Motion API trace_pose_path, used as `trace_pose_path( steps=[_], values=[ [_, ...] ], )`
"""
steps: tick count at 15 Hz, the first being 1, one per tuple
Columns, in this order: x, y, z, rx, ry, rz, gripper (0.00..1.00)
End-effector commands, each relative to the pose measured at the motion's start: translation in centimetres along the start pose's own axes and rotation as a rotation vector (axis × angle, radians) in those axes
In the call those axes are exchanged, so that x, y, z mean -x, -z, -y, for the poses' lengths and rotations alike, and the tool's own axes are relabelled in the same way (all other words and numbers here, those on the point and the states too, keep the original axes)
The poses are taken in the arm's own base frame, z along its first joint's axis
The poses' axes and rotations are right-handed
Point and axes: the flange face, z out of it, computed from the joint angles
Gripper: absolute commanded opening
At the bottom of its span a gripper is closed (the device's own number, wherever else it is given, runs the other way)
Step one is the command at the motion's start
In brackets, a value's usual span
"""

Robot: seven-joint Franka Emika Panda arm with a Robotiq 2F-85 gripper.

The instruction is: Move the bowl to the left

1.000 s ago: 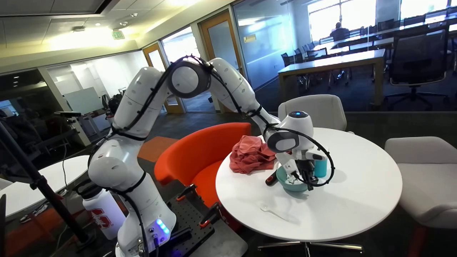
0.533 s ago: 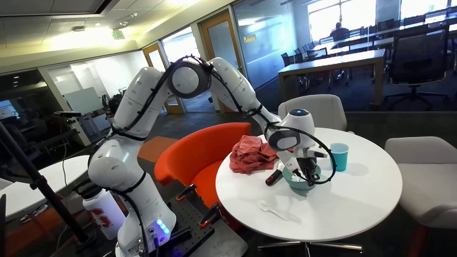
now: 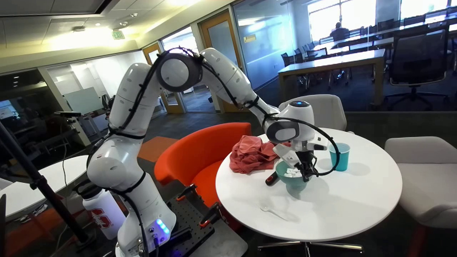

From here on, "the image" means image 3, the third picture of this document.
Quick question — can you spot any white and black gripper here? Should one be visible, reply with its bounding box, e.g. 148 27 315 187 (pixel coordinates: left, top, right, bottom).
272 140 320 183

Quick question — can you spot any teal bowl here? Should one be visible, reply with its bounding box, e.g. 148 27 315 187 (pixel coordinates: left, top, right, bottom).
274 160 308 188

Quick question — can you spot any teal plastic cup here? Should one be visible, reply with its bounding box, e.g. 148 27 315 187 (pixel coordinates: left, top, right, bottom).
328 141 352 173

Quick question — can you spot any black marker pen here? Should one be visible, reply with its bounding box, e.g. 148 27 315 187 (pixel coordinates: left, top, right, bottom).
264 170 280 187

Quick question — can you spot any clear plastic utensil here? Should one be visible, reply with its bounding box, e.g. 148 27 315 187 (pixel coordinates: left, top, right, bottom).
258 203 290 223

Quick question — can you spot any red crumpled cloth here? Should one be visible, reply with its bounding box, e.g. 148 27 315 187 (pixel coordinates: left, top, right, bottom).
228 134 280 176

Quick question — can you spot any white upholstered chair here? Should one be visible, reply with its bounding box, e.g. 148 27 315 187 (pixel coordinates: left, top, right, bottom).
278 93 348 131
382 136 457 231

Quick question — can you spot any chrome table base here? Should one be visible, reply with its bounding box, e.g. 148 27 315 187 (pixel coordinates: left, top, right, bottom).
257 238 364 254

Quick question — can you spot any orange armchair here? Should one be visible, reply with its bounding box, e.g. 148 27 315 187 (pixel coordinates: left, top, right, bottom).
152 121 252 210
0 207 65 257

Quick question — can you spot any long wooden table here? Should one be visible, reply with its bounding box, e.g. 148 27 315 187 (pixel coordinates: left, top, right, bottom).
277 47 388 106

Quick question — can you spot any black robot mounting board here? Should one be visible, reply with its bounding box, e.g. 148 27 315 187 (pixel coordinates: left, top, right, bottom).
154 198 225 257

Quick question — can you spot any seated person dark shirt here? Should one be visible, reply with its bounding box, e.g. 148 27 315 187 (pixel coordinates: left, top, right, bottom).
328 21 352 44

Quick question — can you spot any black office chair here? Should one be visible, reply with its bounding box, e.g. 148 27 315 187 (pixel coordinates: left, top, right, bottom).
382 27 452 111

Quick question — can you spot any white bottle with red print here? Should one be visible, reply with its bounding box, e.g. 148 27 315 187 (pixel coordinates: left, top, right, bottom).
81 187 128 243

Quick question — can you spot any whiteboard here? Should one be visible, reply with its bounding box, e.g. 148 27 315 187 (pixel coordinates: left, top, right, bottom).
63 86 104 117

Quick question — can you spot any grey equipment cart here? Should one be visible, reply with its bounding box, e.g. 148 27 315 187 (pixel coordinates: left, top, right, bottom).
50 110 98 150

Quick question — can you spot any white round side table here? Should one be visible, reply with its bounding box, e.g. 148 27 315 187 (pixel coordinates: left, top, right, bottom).
0 153 90 218

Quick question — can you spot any black tripod pole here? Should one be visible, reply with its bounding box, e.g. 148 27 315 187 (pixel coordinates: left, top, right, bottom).
0 120 93 245

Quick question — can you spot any orange handled black clamp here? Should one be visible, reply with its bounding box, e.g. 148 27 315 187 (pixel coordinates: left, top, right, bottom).
174 183 200 203
198 205 224 231

